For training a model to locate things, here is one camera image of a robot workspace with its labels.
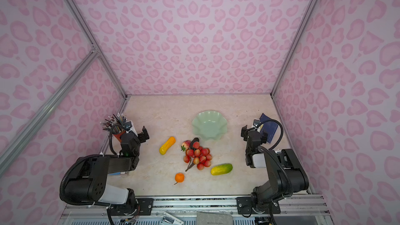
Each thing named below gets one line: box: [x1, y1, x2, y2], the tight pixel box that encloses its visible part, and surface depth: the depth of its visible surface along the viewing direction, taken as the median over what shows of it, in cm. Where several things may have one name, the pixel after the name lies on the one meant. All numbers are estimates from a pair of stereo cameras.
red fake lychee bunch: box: [183, 141, 213, 172], surface depth 87 cm
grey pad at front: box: [196, 212, 234, 225], surface depth 69 cm
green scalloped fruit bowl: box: [191, 109, 228, 141], surface depth 103 cm
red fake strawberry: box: [180, 139, 192, 152], surface depth 92 cm
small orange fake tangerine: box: [175, 172, 185, 183], surface depth 81 cm
